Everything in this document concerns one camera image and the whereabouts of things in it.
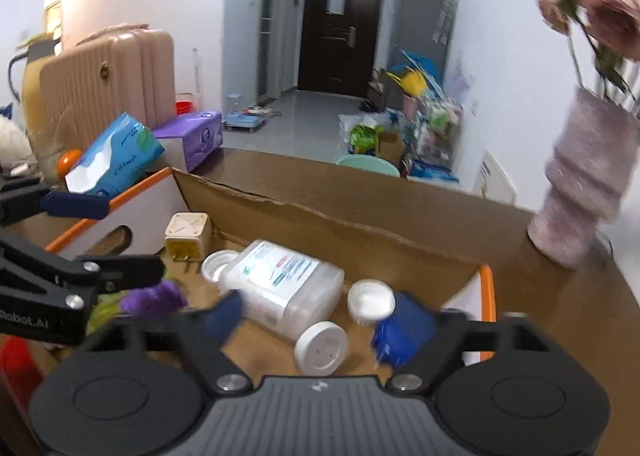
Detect white ring lid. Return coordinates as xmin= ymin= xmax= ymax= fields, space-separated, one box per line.
xmin=201 ymin=250 xmax=240 ymax=284

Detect white fluffy toy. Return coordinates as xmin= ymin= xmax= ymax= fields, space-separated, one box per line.
xmin=0 ymin=116 xmax=33 ymax=172

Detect green plastic bag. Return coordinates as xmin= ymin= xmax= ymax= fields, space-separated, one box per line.
xmin=350 ymin=125 xmax=379 ymax=155

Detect dark wooden door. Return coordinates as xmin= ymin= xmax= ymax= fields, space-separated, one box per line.
xmin=297 ymin=0 xmax=386 ymax=98

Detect pale ribbed vase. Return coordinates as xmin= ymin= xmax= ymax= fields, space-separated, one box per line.
xmin=527 ymin=86 xmax=640 ymax=269

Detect green transparent bottle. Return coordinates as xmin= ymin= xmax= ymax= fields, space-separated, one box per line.
xmin=87 ymin=288 xmax=132 ymax=332

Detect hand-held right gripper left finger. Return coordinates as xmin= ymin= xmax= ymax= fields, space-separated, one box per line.
xmin=95 ymin=291 xmax=253 ymax=396

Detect yellow and blue plastic bundle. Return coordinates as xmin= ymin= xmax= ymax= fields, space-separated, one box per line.
xmin=387 ymin=50 xmax=443 ymax=97

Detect red and orange cardboard box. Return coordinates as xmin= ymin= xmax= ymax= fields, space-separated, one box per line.
xmin=30 ymin=147 xmax=536 ymax=389

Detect green plastic basin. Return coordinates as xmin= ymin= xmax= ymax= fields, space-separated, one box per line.
xmin=336 ymin=154 xmax=402 ymax=179

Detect blue tissue pack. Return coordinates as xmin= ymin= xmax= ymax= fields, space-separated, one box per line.
xmin=65 ymin=112 xmax=166 ymax=198

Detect pink ribbed suitcase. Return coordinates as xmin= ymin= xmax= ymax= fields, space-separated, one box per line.
xmin=39 ymin=25 xmax=176 ymax=182

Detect white ridged bottle cap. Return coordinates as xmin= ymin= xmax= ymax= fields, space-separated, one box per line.
xmin=347 ymin=279 xmax=397 ymax=323

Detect small brown cardboard box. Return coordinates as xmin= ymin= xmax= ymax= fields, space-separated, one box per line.
xmin=377 ymin=131 xmax=406 ymax=164

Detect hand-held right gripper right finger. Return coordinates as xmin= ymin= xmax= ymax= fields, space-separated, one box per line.
xmin=385 ymin=292 xmax=552 ymax=394

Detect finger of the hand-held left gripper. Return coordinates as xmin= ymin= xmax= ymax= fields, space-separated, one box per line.
xmin=0 ymin=178 xmax=111 ymax=227
xmin=0 ymin=228 xmax=166 ymax=298

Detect purple tissue box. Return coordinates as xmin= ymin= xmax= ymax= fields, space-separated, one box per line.
xmin=151 ymin=110 xmax=224 ymax=173

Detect purple ridged cap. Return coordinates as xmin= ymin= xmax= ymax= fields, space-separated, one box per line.
xmin=120 ymin=281 xmax=188 ymax=317

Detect dried pink flowers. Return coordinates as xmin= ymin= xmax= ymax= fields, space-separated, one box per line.
xmin=525 ymin=0 xmax=640 ymax=107

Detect yellow thermos bottle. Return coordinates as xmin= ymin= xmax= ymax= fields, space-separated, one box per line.
xmin=9 ymin=33 xmax=63 ymax=137

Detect pet water dispenser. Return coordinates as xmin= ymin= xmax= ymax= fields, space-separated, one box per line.
xmin=223 ymin=93 xmax=266 ymax=132

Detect blue ridged cap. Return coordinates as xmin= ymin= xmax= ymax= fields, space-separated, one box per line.
xmin=372 ymin=308 xmax=433 ymax=369

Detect grey refrigerator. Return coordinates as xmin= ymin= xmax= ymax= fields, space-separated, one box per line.
xmin=387 ymin=0 xmax=460 ymax=112

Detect beige plug adapter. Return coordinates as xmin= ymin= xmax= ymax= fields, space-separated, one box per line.
xmin=164 ymin=212 xmax=213 ymax=262

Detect orange fruit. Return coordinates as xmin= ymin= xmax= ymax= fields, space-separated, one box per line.
xmin=56 ymin=149 xmax=84 ymax=179

